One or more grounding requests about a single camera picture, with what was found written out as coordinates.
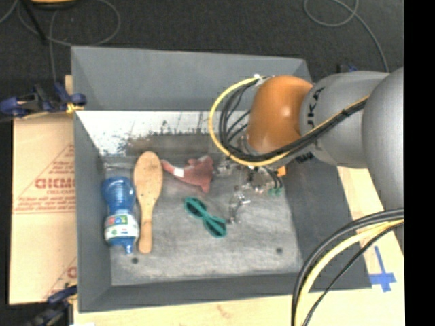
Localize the red-brown cloth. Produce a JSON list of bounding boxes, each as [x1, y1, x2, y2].
[[160, 154, 215, 194]]

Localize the brown cardboard board red print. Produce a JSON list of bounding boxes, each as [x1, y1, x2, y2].
[[8, 113, 79, 306]]

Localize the blue plastic bottle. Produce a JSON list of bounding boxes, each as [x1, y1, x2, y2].
[[100, 175, 141, 256]]

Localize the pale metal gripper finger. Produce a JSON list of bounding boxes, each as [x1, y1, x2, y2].
[[228, 203, 241, 225], [232, 190, 252, 206]]

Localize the green sunglasses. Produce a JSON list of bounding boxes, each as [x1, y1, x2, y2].
[[183, 196, 228, 239]]

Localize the grey metal bin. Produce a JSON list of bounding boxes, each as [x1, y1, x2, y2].
[[70, 46, 372, 312]]

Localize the pale wooden paddle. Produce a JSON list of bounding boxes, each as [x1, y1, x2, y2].
[[133, 151, 164, 255]]

